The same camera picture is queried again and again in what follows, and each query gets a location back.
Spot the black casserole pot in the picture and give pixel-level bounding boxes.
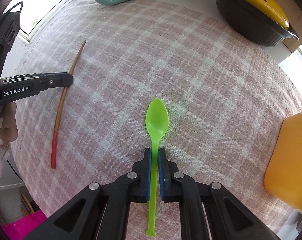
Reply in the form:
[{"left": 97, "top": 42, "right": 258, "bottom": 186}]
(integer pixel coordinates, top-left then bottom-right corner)
[{"left": 211, "top": 0, "right": 300, "bottom": 47}]

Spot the pink bag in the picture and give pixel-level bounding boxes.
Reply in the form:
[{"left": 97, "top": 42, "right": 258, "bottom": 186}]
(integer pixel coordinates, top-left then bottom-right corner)
[{"left": 1, "top": 210, "right": 50, "bottom": 240}]

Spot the yellow plastic container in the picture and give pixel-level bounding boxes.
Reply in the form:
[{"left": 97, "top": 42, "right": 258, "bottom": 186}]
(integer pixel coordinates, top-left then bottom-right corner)
[{"left": 264, "top": 109, "right": 302, "bottom": 217}]

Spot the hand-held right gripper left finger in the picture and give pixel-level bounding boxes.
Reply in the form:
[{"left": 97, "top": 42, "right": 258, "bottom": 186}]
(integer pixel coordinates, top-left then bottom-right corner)
[{"left": 23, "top": 148, "right": 151, "bottom": 240}]

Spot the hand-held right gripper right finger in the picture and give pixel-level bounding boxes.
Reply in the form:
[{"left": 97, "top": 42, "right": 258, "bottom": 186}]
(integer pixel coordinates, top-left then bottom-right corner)
[{"left": 158, "top": 148, "right": 282, "bottom": 240}]

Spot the green plastic spoon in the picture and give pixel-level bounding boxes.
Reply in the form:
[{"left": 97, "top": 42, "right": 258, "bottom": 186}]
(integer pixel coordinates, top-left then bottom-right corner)
[{"left": 145, "top": 98, "right": 169, "bottom": 237}]

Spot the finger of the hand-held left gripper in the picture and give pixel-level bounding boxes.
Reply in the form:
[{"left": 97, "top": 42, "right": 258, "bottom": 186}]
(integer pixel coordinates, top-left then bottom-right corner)
[{"left": 41, "top": 72, "right": 74, "bottom": 93}]

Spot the red-tipped wooden chopstick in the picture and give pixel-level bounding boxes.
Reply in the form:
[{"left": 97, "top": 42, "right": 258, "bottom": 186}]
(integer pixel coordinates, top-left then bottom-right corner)
[{"left": 51, "top": 40, "right": 87, "bottom": 170}]

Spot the black cable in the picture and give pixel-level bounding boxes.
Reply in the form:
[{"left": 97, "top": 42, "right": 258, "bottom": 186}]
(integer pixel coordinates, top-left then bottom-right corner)
[{"left": 6, "top": 159, "right": 25, "bottom": 182}]

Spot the pink checkered cloth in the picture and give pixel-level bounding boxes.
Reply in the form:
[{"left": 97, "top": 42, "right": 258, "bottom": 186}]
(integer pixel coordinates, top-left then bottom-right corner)
[{"left": 9, "top": 0, "right": 302, "bottom": 240}]

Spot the white window frame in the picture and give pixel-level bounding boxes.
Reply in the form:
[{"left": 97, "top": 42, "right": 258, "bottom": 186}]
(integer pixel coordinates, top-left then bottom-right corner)
[{"left": 6, "top": 0, "right": 76, "bottom": 43}]

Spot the person's left hand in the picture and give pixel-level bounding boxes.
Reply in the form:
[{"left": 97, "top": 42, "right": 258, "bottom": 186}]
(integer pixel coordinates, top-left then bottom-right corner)
[{"left": 0, "top": 102, "right": 18, "bottom": 159}]

